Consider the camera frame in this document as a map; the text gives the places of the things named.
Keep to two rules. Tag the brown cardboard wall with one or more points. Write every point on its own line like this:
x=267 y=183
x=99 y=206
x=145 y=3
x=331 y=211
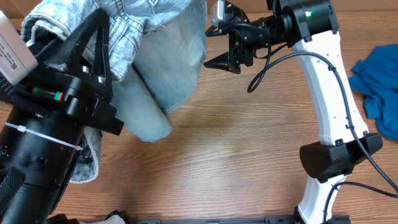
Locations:
x=18 y=9

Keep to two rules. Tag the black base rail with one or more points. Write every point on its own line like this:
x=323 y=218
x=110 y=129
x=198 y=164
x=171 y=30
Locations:
x=122 y=217

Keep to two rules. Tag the crumpled blue t-shirt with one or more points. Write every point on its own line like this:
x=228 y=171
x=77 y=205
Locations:
x=376 y=78

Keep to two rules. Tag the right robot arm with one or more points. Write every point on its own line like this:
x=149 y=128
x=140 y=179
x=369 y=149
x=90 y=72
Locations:
x=310 y=29

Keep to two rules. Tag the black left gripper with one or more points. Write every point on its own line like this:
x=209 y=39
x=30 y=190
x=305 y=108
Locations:
x=79 y=101

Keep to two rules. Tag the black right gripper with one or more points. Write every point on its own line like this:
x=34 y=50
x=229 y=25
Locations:
x=237 y=45

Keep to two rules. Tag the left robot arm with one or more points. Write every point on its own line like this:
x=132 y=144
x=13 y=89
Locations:
x=38 y=157

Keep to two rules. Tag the light blue denim shorts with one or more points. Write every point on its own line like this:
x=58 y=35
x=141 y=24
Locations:
x=156 y=51

